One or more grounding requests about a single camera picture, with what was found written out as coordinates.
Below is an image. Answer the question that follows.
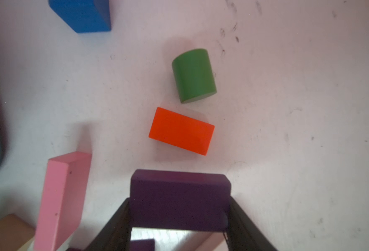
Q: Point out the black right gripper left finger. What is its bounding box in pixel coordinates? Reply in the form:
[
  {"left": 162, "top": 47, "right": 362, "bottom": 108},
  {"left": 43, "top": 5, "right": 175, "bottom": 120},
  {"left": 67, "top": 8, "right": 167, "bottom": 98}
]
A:
[{"left": 85, "top": 198, "right": 132, "bottom": 251}]

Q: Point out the red-orange wooden block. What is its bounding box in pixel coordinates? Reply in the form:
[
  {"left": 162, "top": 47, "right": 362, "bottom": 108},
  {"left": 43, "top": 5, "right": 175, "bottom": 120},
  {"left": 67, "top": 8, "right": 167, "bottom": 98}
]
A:
[{"left": 149, "top": 107, "right": 215, "bottom": 156}]

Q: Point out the pink long wooden block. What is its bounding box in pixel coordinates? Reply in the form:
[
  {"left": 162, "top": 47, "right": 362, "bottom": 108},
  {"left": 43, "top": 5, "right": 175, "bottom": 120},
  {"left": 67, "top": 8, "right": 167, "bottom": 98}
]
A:
[{"left": 33, "top": 152, "right": 92, "bottom": 251}]

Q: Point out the green wooden cylinder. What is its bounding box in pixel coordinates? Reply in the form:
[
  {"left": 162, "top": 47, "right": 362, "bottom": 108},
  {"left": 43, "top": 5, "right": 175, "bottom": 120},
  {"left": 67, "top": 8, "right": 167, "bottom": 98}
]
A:
[{"left": 172, "top": 49, "right": 217, "bottom": 104}]

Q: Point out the natural wood block rear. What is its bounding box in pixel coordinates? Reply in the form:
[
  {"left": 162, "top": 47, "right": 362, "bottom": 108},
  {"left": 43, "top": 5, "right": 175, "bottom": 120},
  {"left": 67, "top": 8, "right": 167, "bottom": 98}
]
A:
[{"left": 0, "top": 214, "right": 35, "bottom": 251}]

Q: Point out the blue wooden cube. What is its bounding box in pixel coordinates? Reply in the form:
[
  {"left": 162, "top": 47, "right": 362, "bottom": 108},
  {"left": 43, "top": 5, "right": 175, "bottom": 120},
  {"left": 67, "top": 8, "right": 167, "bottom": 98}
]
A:
[{"left": 48, "top": 0, "right": 112, "bottom": 33}]

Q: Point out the purple wooden brick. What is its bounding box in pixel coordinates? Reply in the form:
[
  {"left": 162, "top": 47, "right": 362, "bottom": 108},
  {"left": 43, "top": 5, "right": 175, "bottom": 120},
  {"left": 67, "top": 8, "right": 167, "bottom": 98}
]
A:
[{"left": 129, "top": 169, "right": 231, "bottom": 232}]

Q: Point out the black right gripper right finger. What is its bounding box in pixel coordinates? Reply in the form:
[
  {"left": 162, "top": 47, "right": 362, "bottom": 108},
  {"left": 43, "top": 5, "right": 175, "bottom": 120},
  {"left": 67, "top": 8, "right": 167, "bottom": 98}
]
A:
[{"left": 226, "top": 197, "right": 277, "bottom": 251}]

